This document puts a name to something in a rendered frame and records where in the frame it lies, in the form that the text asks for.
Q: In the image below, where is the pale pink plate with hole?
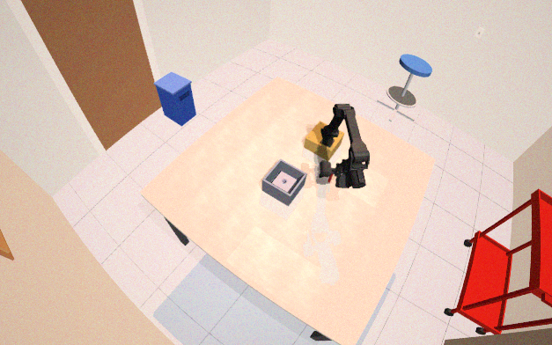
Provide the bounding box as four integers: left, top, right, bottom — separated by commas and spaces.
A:
272, 171, 297, 194

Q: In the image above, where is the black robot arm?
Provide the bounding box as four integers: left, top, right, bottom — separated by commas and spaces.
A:
320, 103, 370, 188

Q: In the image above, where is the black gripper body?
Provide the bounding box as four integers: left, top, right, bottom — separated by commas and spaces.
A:
320, 158, 350, 177

